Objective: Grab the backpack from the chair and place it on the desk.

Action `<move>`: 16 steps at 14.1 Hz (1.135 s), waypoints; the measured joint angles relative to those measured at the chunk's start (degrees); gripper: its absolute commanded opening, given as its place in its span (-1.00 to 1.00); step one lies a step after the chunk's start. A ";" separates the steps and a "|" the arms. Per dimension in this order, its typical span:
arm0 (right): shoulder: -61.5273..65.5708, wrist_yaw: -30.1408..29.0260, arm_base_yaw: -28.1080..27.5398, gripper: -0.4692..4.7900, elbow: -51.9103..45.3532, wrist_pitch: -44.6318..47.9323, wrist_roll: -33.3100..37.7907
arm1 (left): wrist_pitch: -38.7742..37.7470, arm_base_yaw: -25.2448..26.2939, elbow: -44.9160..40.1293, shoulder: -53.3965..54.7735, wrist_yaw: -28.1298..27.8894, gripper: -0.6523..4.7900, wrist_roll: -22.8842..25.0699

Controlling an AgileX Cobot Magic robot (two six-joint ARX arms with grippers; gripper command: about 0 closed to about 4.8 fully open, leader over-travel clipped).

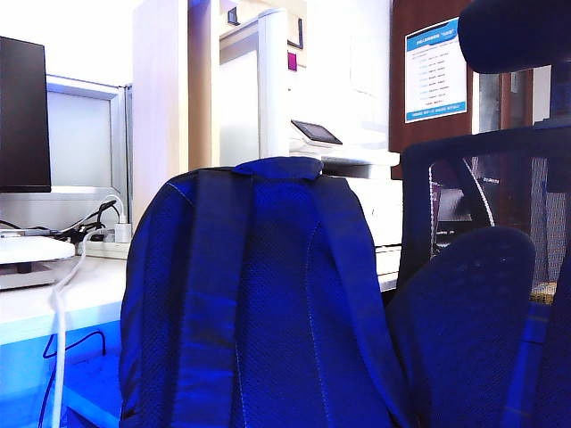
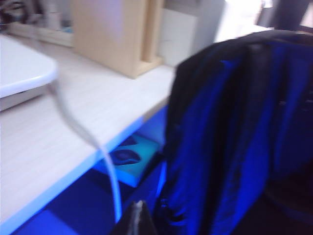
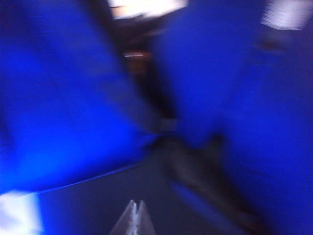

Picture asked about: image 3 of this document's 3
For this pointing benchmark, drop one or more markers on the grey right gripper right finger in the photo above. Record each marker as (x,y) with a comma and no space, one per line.
(144,220)

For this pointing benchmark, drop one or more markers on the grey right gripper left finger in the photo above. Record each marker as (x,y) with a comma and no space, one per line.
(128,220)

